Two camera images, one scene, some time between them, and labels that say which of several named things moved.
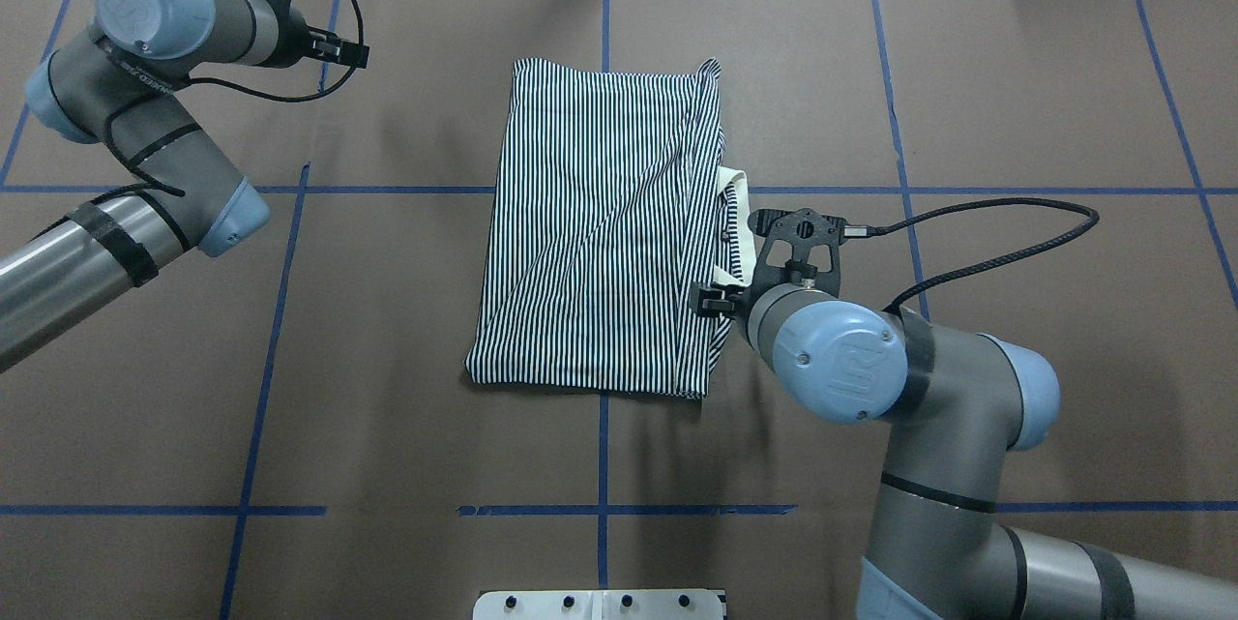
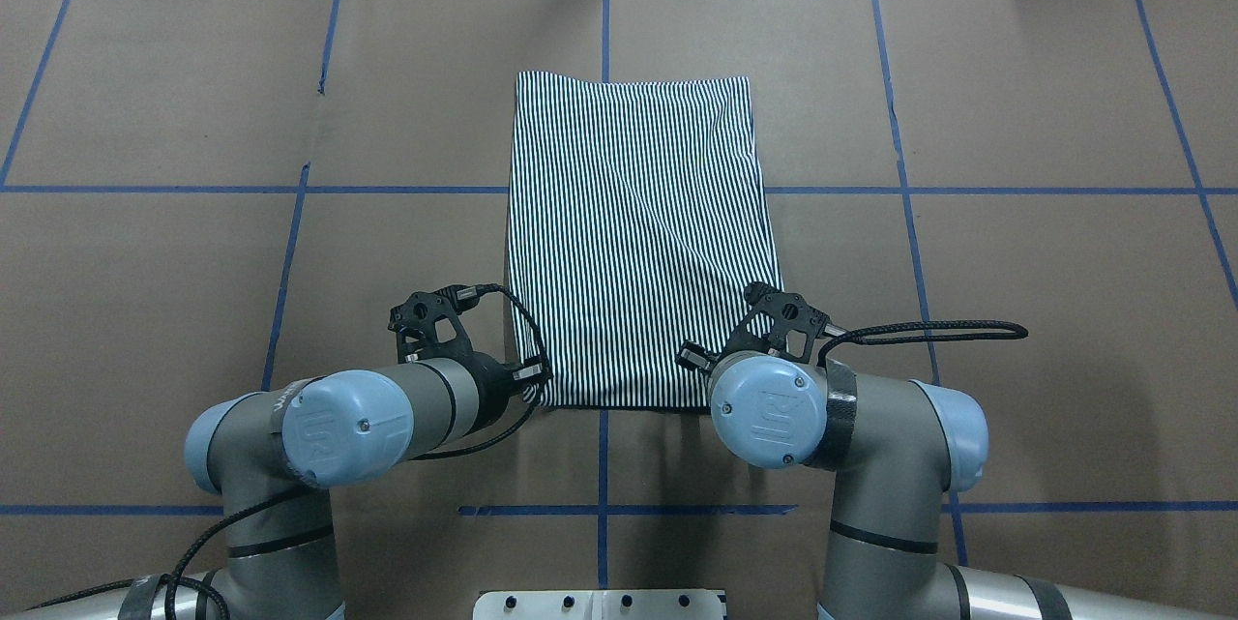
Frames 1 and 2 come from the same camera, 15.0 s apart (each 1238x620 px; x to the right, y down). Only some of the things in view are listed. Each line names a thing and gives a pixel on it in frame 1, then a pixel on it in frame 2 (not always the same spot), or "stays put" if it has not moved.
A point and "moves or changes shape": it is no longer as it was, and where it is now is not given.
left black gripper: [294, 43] → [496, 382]
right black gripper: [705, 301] → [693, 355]
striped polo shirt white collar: [611, 205] moves or changes shape
